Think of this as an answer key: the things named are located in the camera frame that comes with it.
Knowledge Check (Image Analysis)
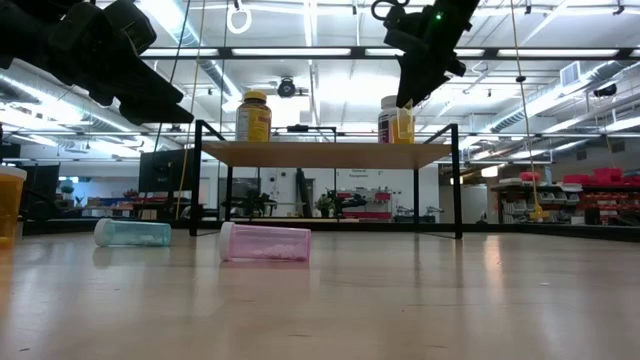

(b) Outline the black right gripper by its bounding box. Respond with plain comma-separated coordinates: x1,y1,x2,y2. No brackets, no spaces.
383,0,481,109

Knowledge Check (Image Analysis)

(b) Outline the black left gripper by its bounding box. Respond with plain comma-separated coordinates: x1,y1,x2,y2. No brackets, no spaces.
49,0,195,126

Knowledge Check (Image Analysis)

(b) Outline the narrow amber pill vial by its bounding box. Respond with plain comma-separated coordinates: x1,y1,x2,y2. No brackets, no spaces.
391,98,416,145

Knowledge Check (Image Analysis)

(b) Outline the amber bottle yellow cap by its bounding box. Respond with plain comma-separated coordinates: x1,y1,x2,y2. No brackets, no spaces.
235,90,273,143

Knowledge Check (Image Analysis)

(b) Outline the teal pill vial white cap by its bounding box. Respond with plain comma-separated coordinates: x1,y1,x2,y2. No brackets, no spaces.
93,217,173,248

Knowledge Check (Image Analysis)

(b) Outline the orange pill vial white cap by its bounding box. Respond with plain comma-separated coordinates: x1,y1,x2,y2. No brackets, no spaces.
0,165,28,250

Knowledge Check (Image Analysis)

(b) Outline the pink pill vial white cap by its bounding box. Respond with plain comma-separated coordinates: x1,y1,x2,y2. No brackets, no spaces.
218,221,312,263

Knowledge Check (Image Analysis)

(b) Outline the red bin storage shelf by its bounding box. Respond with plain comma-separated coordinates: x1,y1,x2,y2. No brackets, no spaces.
491,167,640,227

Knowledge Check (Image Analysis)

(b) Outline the black computer monitor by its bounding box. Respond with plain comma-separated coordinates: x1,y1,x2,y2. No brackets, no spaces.
138,148,197,194

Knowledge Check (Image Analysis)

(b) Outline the black overhead crossbar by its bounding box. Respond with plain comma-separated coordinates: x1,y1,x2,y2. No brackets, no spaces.
139,45,640,62

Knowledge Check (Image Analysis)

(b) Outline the round black ceiling fixture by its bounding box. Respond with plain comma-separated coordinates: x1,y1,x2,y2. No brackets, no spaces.
276,76,298,99

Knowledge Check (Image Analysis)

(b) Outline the red white storage rack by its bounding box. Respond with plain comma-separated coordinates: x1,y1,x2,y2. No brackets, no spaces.
335,187,395,221

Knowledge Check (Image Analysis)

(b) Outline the green potted plant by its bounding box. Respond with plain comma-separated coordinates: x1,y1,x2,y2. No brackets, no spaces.
313,193,337,219

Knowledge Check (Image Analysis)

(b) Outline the thin black hanging cable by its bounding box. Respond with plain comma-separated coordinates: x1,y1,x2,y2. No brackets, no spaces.
153,0,192,151

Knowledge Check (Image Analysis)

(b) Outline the thin yellow hanging cord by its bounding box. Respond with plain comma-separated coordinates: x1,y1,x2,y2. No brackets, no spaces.
174,0,207,221

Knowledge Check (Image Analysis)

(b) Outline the white hanging ring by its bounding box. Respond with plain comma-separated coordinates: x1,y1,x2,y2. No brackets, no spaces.
225,0,253,36

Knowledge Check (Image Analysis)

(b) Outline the wooden shelf black metal frame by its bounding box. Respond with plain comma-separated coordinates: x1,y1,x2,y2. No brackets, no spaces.
188,119,464,240

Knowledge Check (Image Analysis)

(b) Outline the white wall air vent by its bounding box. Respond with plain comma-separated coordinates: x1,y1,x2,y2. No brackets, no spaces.
559,60,583,88

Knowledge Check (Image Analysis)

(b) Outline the yellow hanging cord with weight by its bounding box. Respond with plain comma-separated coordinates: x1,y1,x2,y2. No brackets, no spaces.
509,0,551,222

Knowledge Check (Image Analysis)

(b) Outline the black aluminium table frame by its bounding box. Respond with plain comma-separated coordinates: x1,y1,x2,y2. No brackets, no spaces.
0,215,640,244

